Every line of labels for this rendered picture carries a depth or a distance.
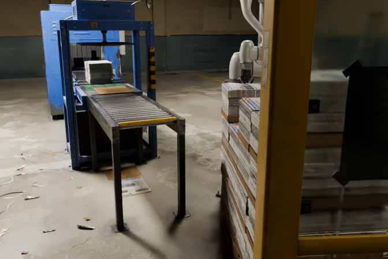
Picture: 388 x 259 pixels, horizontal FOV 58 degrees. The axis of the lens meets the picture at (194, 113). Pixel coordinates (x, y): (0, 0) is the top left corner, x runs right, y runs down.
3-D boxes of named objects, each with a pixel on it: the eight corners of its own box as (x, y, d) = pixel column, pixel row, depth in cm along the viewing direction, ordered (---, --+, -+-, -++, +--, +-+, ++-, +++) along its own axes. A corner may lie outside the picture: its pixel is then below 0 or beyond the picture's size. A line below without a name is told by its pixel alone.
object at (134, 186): (151, 191, 322) (151, 190, 322) (120, 197, 311) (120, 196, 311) (141, 176, 355) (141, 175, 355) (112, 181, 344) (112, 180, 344)
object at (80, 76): (127, 90, 449) (127, 82, 447) (75, 93, 424) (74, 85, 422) (106, 76, 586) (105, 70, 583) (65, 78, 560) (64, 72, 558)
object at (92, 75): (113, 83, 442) (112, 62, 436) (89, 84, 430) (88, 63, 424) (108, 79, 476) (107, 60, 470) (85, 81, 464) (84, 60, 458)
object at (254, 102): (303, 98, 204) (303, 96, 204) (325, 109, 176) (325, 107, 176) (241, 99, 201) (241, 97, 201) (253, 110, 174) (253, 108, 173)
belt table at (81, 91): (143, 100, 386) (142, 91, 384) (82, 104, 360) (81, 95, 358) (128, 90, 448) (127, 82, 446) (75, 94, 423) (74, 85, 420)
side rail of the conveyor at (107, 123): (119, 142, 245) (119, 126, 243) (112, 143, 243) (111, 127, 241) (92, 105, 365) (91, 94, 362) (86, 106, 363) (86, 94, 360)
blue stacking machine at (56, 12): (129, 113, 622) (123, -9, 575) (51, 121, 571) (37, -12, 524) (112, 99, 756) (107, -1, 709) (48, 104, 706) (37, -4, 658)
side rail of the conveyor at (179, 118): (186, 134, 265) (186, 119, 262) (179, 135, 263) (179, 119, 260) (139, 102, 385) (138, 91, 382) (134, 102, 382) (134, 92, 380)
